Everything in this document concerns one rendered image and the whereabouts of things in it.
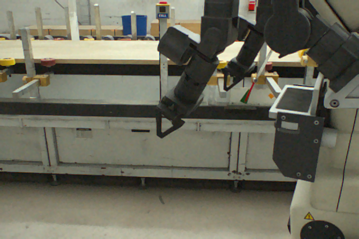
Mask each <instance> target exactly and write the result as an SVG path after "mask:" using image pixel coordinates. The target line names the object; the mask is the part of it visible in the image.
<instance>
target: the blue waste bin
mask: <svg viewBox="0 0 359 239"><path fill-rule="evenodd" d="M121 17H122V25H123V36H127V35H132V33H131V15H125V16H121ZM147 17H148V16H146V15H136V26H137V36H146V30H147V27H148V23H147ZM148 20H149V18H148Z"/></svg>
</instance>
